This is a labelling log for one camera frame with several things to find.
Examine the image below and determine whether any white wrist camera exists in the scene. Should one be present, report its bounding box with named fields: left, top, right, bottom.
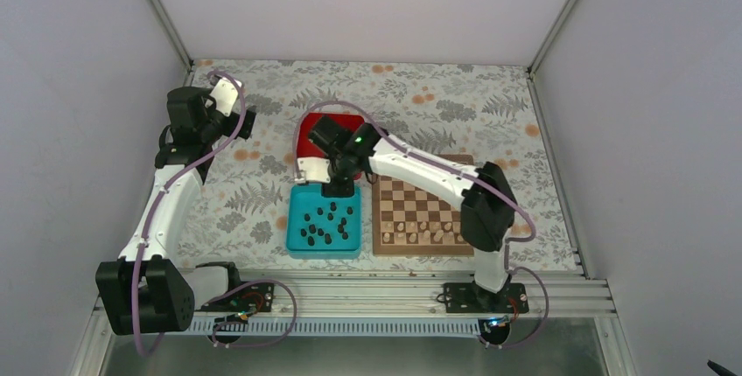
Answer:
left=209, top=77, right=242, bottom=117
left=294, top=157, right=331, bottom=185

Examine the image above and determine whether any blue plastic tray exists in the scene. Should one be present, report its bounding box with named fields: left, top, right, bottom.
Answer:
left=285, top=183, right=363, bottom=261

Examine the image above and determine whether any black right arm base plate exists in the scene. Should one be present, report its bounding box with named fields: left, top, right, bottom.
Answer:
left=436, top=282, right=529, bottom=314

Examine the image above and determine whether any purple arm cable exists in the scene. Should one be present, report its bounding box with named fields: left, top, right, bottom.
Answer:
left=128, top=71, right=298, bottom=357
left=291, top=100, right=550, bottom=352

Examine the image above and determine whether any red square tin lid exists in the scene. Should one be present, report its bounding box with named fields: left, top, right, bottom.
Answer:
left=295, top=112, right=365, bottom=160

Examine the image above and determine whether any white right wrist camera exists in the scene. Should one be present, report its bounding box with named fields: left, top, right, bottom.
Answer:
left=294, top=157, right=331, bottom=185

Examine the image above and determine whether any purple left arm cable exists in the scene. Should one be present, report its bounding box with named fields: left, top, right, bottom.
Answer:
left=128, top=71, right=298, bottom=357

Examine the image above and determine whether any aluminium front rail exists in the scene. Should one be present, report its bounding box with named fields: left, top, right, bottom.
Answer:
left=173, top=272, right=617, bottom=338

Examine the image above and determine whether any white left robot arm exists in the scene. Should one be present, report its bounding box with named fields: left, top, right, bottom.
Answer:
left=95, top=78, right=256, bottom=336

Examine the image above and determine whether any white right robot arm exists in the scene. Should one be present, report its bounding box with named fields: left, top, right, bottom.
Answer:
left=294, top=115, right=520, bottom=312

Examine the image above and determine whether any floral patterned table mat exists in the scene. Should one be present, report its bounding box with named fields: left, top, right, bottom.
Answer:
left=178, top=59, right=577, bottom=273

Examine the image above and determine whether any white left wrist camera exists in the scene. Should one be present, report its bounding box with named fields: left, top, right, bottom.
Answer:
left=209, top=77, right=242, bottom=117

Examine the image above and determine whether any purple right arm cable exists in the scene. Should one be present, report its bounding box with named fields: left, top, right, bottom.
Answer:
left=291, top=100, right=550, bottom=352

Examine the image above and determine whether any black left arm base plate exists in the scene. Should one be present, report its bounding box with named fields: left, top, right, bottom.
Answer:
left=199, top=282, right=275, bottom=314

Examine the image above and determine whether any wooden chessboard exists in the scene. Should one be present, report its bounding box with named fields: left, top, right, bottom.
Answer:
left=372, top=176, right=473, bottom=256

